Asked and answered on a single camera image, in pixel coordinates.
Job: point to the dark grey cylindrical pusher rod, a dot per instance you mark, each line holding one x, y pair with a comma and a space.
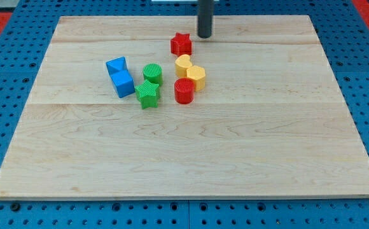
204, 18

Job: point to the red star block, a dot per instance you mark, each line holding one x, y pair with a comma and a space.
181, 44

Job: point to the green star block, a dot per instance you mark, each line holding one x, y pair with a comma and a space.
148, 94

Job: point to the yellow heart block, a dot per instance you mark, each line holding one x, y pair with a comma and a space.
182, 63

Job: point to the yellow hexagon block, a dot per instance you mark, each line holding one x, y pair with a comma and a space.
197, 75

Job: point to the red cylinder block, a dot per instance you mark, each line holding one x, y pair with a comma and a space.
184, 91

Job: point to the green cylinder block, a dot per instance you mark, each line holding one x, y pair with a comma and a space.
153, 73

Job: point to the blue triangle block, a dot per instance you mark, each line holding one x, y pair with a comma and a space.
116, 65

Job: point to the blue cube block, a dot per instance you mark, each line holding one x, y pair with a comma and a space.
123, 83

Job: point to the light wooden board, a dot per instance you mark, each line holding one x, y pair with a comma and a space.
271, 122

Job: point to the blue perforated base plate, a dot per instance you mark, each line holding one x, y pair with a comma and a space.
345, 38

